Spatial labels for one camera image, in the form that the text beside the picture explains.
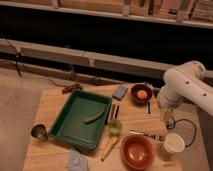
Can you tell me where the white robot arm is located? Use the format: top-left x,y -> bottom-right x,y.
156,61 -> 213,122

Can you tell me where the white paper cup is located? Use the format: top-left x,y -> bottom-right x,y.
163,133 -> 185,154

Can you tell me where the green plastic cup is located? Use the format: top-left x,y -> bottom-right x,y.
109,119 -> 122,136

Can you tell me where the orange ball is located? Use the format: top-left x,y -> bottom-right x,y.
137,90 -> 148,100

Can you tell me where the small dark bowl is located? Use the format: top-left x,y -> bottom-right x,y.
131,84 -> 152,104

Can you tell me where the red-brown bowl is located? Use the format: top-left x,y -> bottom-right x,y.
120,135 -> 155,171

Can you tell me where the blue sponge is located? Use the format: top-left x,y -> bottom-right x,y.
112,86 -> 127,100

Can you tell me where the dark brown bar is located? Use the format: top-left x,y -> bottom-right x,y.
108,104 -> 119,122

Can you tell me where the green cucumber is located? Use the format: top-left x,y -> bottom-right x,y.
83,107 -> 104,124

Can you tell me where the red grapes bunch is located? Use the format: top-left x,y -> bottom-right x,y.
62,83 -> 83,94

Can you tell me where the green plastic tray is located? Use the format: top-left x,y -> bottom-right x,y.
48,90 -> 112,151

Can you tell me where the blue-grey cloth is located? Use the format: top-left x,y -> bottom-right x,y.
67,150 -> 89,171

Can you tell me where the black cable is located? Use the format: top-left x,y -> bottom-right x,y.
166,117 -> 198,148

